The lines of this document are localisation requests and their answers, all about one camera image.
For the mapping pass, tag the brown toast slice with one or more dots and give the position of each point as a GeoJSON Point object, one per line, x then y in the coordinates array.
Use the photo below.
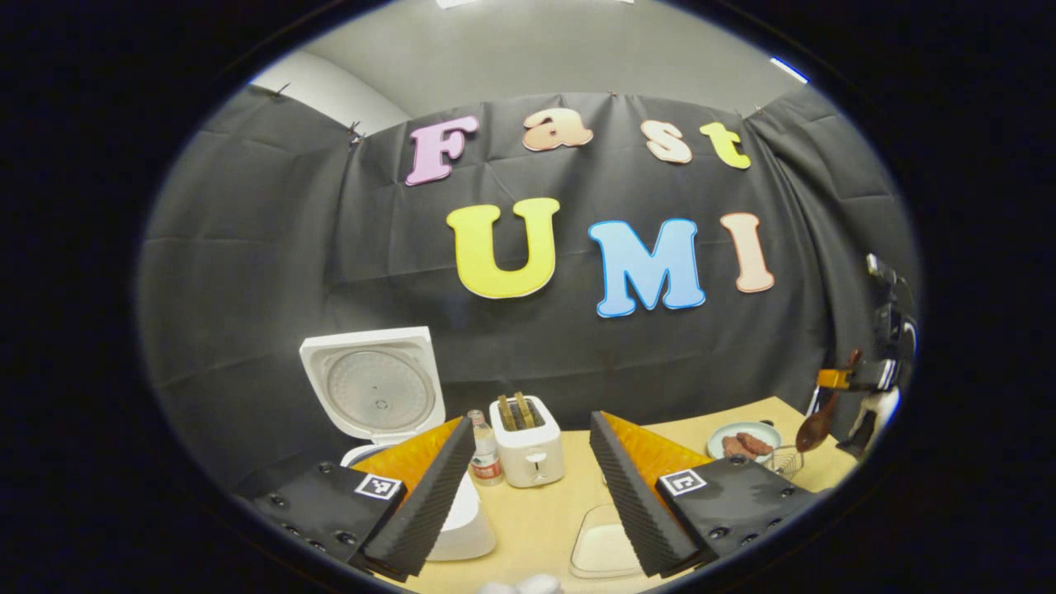
{"type": "Point", "coordinates": [506, 412]}
{"type": "Point", "coordinates": [525, 409]}

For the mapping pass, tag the clear plastic water bottle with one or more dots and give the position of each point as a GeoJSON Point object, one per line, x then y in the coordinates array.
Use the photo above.
{"type": "Point", "coordinates": [485, 462]}

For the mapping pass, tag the pale green plate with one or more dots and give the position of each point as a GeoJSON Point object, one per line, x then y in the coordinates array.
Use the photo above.
{"type": "Point", "coordinates": [718, 441]}

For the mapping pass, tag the white toaster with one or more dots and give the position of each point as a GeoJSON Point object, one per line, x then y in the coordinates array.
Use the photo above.
{"type": "Point", "coordinates": [528, 458]}

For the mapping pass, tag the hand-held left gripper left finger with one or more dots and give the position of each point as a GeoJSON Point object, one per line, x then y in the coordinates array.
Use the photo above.
{"type": "Point", "coordinates": [429, 511]}

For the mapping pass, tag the large ceiling light panel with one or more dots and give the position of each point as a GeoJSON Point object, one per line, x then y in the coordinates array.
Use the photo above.
{"type": "Point", "coordinates": [455, 3]}

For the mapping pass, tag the small ceiling light strip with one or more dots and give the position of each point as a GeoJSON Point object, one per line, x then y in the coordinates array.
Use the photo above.
{"type": "Point", "coordinates": [789, 69]}

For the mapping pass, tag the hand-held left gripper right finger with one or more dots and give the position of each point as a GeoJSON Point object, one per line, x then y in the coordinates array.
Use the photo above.
{"type": "Point", "coordinates": [635, 511]}

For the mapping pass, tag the clear plastic rice box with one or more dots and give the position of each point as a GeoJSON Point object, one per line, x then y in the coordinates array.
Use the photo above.
{"type": "Point", "coordinates": [598, 549]}

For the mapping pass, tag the brown meat slice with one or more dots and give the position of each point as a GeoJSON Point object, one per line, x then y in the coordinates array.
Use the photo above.
{"type": "Point", "coordinates": [757, 443]}
{"type": "Point", "coordinates": [736, 448]}

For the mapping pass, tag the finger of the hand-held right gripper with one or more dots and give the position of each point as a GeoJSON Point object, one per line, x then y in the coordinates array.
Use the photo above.
{"type": "Point", "coordinates": [837, 379]}

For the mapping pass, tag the black backdrop cloth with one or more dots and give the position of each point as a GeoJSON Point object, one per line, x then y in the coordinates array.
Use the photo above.
{"type": "Point", "coordinates": [247, 289]}

